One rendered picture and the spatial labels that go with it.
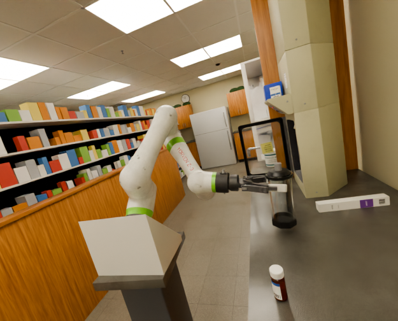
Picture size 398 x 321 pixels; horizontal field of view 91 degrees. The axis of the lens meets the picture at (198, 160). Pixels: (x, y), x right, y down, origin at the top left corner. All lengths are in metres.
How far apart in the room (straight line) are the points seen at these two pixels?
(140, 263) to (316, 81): 1.14
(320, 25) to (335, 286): 1.10
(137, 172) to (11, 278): 1.39
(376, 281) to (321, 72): 0.88
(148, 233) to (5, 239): 1.34
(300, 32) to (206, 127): 5.19
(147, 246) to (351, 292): 0.65
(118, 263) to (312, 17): 1.39
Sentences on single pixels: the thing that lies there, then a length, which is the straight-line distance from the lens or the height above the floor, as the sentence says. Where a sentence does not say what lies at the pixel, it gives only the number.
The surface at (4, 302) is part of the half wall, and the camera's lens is 2.05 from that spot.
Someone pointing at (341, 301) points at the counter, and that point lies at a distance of 0.73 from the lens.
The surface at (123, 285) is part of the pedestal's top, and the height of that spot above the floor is 0.92.
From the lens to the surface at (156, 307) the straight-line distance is 1.09.
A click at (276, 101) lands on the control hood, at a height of 1.49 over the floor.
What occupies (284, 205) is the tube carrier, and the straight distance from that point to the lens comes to 0.88.
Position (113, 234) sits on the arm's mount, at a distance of 0.89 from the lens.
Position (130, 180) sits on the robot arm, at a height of 1.31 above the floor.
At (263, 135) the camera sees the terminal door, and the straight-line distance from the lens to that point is 1.46.
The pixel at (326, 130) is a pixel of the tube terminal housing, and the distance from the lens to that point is 1.21.
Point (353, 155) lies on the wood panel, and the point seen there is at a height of 1.04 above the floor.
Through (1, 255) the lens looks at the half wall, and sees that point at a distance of 1.98.
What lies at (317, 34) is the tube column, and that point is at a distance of 1.25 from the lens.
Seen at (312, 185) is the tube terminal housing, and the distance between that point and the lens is 1.23.
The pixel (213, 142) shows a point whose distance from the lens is 6.18.
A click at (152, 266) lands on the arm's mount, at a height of 0.98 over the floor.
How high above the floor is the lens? 1.47
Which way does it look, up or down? 10 degrees down
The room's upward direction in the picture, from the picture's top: 14 degrees counter-clockwise
